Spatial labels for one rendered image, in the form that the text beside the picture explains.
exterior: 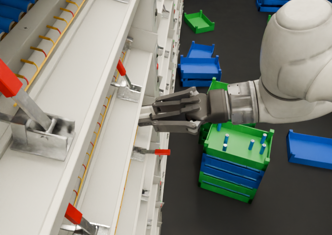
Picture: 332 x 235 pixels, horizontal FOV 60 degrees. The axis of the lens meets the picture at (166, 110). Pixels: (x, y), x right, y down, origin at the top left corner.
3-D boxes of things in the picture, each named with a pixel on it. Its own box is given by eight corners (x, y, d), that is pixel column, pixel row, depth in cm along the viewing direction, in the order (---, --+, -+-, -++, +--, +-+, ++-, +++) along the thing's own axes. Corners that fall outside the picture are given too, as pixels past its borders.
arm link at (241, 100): (258, 100, 55) (226, 104, 56) (258, 132, 61) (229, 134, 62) (251, 71, 61) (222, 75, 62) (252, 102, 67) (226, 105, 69)
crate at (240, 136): (270, 139, 147) (274, 129, 141) (265, 172, 133) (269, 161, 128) (212, 124, 154) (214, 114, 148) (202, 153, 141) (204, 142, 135)
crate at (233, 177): (262, 158, 158) (266, 149, 152) (257, 189, 145) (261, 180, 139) (209, 142, 165) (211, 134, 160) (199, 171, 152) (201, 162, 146)
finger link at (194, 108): (201, 115, 65) (202, 120, 64) (153, 125, 66) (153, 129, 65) (199, 103, 62) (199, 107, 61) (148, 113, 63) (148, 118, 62)
